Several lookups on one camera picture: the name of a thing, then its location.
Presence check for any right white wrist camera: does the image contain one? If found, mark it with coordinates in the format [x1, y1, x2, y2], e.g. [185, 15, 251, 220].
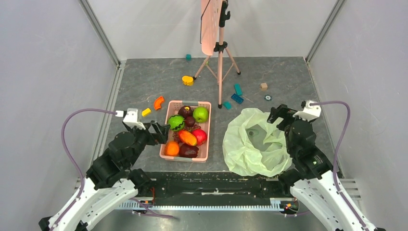
[293, 100, 321, 122]

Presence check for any dark red fake pomegranate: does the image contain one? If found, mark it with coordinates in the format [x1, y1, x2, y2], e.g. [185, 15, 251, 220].
[178, 143, 199, 158]

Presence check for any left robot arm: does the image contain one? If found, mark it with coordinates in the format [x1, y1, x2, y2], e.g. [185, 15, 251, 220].
[38, 121, 170, 231]

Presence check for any red fake grape bunch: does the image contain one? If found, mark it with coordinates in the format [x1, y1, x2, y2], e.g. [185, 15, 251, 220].
[173, 125, 201, 143]

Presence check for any orange fake orange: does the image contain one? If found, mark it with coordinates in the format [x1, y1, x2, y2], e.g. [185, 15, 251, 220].
[165, 141, 180, 157]

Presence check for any pink board on tripod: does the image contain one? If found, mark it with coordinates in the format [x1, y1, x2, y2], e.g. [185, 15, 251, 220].
[200, 0, 222, 56]

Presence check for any dark red fake apple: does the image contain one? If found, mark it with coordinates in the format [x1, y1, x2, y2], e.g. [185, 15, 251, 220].
[178, 106, 193, 118]

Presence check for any pink plastic basket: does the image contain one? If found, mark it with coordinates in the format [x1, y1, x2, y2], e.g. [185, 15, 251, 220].
[159, 100, 212, 163]

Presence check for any small yellow block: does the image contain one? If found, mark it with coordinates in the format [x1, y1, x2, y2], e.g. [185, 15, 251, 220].
[141, 108, 152, 117]

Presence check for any pink tripod stand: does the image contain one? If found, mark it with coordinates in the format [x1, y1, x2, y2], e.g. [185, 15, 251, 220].
[193, 0, 241, 109]

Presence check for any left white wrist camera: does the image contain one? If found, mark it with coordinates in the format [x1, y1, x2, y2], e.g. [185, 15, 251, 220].
[122, 108, 146, 130]

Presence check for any small wooden cube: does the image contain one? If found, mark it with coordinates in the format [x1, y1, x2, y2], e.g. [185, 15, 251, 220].
[260, 83, 268, 91]

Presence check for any light green plastic bag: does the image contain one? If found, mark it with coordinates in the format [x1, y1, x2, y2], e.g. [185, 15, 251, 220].
[222, 108, 292, 177]

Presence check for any teal rectangular block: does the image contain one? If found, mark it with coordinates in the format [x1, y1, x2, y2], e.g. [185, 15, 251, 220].
[234, 83, 242, 96]

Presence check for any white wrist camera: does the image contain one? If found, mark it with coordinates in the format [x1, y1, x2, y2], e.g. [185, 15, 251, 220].
[122, 108, 146, 130]
[293, 100, 321, 122]

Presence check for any green black toy watermelon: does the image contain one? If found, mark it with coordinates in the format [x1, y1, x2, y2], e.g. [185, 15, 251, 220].
[167, 115, 185, 132]

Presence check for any orange red fake mango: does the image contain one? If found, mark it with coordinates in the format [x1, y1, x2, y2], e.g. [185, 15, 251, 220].
[178, 129, 197, 146]

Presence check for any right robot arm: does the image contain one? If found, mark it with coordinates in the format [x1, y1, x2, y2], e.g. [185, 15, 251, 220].
[267, 101, 381, 231]

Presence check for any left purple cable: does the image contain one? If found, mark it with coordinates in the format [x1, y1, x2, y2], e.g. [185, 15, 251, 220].
[48, 108, 174, 231]

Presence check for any blue lego brick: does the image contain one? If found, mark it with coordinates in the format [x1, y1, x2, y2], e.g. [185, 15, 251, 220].
[231, 93, 244, 104]

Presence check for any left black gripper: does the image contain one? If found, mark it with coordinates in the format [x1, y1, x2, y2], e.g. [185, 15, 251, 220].
[127, 119, 171, 167]

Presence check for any small dark red plum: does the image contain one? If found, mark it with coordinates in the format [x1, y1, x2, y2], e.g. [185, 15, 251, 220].
[184, 116, 196, 128]

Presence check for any orange curved toy piece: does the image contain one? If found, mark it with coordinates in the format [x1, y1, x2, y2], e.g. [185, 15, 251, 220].
[153, 96, 165, 111]

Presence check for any yellow toy block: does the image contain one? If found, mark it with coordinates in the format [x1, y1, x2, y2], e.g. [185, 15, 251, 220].
[181, 76, 194, 86]

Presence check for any small teal block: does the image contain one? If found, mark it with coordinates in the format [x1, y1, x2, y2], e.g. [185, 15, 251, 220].
[222, 102, 232, 110]

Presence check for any green fake apple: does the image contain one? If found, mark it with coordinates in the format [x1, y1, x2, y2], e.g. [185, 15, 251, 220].
[192, 106, 209, 123]

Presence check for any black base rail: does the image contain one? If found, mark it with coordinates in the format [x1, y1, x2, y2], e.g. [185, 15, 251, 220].
[146, 171, 292, 198]

